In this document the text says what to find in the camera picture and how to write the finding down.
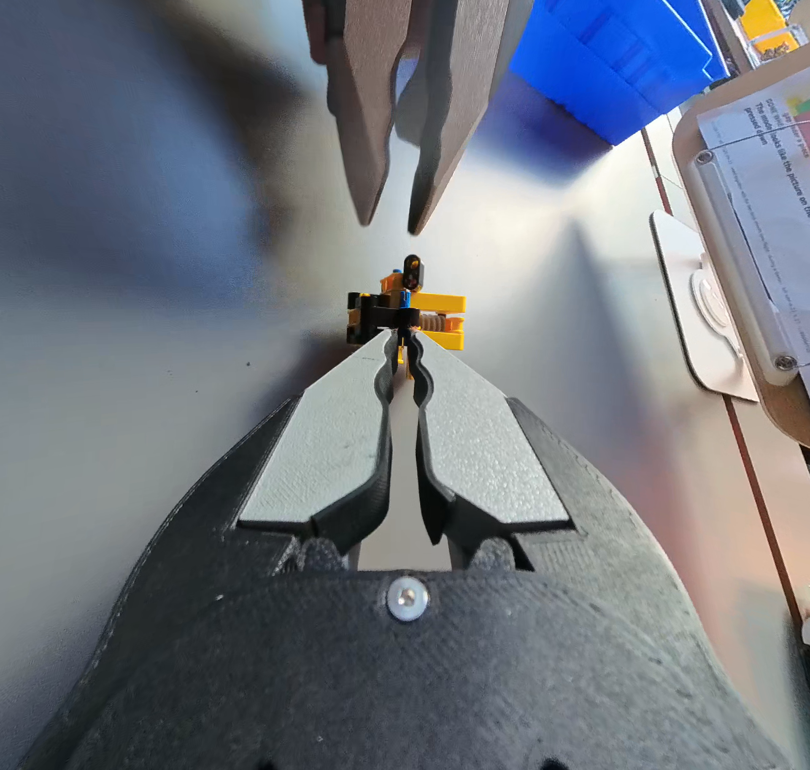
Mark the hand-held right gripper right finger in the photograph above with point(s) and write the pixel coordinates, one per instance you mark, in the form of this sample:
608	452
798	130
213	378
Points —
487	460

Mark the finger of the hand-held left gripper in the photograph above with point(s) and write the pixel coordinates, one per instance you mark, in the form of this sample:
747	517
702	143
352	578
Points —
474	74
367	87

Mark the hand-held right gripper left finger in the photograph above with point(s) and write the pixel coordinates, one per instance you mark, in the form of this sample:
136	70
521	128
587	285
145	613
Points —
316	460

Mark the yellow black lego assembly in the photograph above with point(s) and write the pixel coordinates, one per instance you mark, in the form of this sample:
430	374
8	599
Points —
436	305

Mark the blue plastic bin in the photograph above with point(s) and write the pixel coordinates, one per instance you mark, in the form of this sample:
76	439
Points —
607	55

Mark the yellow plastic bin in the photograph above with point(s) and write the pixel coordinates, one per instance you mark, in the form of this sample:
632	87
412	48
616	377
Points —
765	20

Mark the beige sign holder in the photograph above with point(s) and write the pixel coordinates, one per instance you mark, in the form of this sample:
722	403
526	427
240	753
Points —
728	264

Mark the printed instruction sheet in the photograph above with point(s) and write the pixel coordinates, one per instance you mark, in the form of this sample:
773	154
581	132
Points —
778	201

